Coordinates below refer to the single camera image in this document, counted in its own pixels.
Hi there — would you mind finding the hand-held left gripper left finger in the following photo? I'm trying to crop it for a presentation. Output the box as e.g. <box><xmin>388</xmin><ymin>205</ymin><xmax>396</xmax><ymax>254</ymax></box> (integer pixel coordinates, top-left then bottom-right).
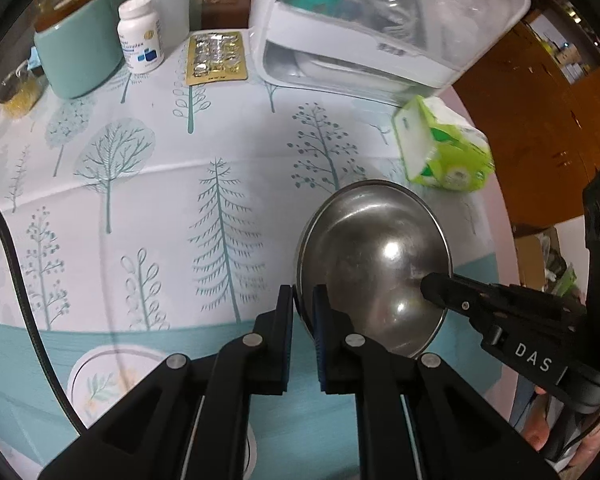
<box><xmin>37</xmin><ymin>284</ymin><xmax>296</xmax><ymax>480</ymax></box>

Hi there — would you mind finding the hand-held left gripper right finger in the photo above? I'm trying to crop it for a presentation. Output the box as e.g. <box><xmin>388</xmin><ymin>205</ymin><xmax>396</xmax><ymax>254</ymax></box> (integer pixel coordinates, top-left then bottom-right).
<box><xmin>312</xmin><ymin>284</ymin><xmax>556</xmax><ymax>480</ymax></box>

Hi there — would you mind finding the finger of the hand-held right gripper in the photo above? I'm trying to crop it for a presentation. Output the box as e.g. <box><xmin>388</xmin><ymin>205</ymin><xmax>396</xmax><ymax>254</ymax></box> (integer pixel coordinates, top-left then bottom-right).
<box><xmin>419</xmin><ymin>271</ymin><xmax>586</xmax><ymax>333</ymax></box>

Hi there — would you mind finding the small steel bowl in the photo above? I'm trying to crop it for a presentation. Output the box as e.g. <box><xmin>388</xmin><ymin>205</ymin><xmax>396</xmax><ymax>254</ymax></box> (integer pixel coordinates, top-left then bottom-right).
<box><xmin>294</xmin><ymin>180</ymin><xmax>453</xmax><ymax>359</ymax></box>

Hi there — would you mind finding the person's right hand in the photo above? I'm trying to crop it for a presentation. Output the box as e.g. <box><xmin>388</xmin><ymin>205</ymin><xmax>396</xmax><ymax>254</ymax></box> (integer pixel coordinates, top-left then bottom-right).
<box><xmin>520</xmin><ymin>385</ymin><xmax>600</xmax><ymax>480</ymax></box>

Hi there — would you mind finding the green packet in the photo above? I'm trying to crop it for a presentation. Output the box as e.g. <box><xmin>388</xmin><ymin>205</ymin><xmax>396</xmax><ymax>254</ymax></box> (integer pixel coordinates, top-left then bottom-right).
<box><xmin>550</xmin><ymin>260</ymin><xmax>579</xmax><ymax>297</ymax></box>

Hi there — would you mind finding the cardboard box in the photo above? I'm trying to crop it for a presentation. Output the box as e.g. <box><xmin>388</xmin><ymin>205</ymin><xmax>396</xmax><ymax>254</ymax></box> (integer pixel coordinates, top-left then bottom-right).
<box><xmin>512</xmin><ymin>225</ymin><xmax>563</xmax><ymax>291</ymax></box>

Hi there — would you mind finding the green tissue pack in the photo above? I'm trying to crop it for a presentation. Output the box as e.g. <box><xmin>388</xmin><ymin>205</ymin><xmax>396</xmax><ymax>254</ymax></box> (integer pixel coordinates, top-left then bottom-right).
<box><xmin>391</xmin><ymin>94</ymin><xmax>496</xmax><ymax>193</ymax></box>

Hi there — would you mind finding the tree print tablecloth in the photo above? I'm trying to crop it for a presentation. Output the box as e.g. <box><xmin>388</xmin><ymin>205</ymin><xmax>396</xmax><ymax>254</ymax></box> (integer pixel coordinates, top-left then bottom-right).
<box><xmin>0</xmin><ymin>35</ymin><xmax>523</xmax><ymax>480</ymax></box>

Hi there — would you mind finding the white plastic dish container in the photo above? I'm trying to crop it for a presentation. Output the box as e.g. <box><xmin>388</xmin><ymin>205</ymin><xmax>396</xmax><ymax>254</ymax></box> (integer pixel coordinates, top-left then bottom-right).
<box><xmin>249</xmin><ymin>0</ymin><xmax>532</xmax><ymax>106</ymax></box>

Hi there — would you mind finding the gold blister pack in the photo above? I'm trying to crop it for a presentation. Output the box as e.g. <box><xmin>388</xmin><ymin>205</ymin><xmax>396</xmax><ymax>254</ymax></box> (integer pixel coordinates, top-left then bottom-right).
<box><xmin>185</xmin><ymin>31</ymin><xmax>250</xmax><ymax>86</ymax></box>

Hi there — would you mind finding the white pill bottle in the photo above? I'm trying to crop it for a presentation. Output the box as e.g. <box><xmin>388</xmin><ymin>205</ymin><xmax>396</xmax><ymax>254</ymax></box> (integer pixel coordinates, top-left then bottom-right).
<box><xmin>116</xmin><ymin>0</ymin><xmax>165</xmax><ymax>75</ymax></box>

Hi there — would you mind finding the translucent squeeze bottle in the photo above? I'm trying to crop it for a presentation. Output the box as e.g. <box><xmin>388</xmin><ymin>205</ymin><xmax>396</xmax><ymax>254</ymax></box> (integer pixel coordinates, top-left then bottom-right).
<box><xmin>141</xmin><ymin>0</ymin><xmax>192</xmax><ymax>58</ymax></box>

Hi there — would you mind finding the glass jar with yellow contents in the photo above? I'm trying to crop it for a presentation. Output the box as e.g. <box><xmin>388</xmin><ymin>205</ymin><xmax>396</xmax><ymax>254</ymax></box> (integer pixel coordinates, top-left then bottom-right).
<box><xmin>0</xmin><ymin>67</ymin><xmax>48</xmax><ymax>118</ymax></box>

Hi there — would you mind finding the teal canister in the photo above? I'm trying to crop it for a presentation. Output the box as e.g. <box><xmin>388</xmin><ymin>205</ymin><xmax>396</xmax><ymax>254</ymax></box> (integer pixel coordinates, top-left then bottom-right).
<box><xmin>32</xmin><ymin>0</ymin><xmax>126</xmax><ymax>100</ymax></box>

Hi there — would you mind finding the black cable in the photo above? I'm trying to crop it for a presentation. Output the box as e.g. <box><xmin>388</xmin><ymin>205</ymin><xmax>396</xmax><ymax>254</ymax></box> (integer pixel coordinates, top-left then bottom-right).
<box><xmin>0</xmin><ymin>190</ymin><xmax>88</xmax><ymax>433</ymax></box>

